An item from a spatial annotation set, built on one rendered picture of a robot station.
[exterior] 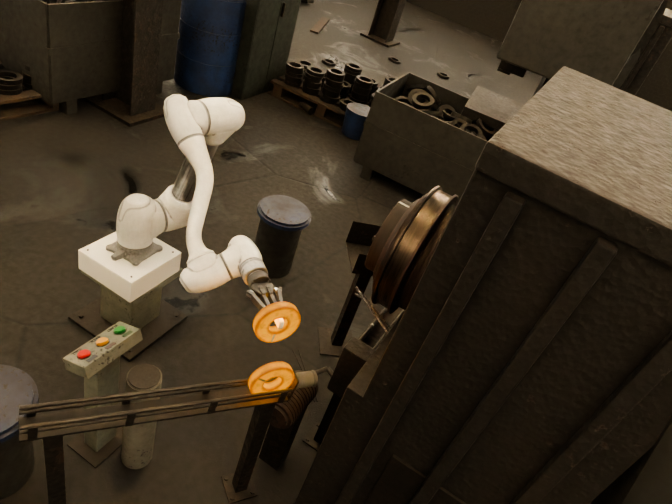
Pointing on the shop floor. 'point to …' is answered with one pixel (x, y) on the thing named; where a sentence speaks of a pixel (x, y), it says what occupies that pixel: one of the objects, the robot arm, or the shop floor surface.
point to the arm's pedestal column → (101, 308)
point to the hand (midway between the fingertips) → (277, 318)
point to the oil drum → (208, 45)
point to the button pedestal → (108, 360)
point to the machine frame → (526, 322)
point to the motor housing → (285, 426)
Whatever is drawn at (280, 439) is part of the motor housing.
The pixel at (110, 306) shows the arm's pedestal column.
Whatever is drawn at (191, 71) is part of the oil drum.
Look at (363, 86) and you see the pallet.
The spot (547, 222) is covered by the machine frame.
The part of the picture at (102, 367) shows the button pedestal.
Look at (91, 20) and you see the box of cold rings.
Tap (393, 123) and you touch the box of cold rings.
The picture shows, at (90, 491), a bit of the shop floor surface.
